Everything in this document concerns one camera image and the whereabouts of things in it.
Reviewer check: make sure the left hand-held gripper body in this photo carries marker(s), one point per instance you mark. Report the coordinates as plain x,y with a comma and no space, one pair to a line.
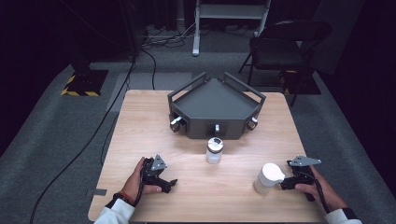
155,166

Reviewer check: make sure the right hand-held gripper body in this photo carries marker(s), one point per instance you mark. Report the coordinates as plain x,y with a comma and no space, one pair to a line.
303,174

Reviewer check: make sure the person's left hand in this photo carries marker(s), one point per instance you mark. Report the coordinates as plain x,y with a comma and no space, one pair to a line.
132,183

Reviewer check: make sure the person's right hand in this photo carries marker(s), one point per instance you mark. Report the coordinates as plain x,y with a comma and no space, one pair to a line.
327,193

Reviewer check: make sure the clear jar with silver lid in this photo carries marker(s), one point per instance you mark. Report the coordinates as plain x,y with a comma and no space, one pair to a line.
214,151

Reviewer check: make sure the dark grey corner rack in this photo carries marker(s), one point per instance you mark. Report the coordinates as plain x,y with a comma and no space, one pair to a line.
214,105

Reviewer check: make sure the black base with hazard stripes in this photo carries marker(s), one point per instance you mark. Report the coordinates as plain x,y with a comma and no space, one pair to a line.
84,82

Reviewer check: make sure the black folding chair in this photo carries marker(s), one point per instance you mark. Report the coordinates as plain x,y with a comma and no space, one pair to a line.
280,49

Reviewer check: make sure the dark upright column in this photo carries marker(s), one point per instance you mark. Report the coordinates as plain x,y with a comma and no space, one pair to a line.
132,25

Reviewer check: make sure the white metal stand frame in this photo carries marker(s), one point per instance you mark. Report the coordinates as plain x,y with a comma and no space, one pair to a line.
230,12

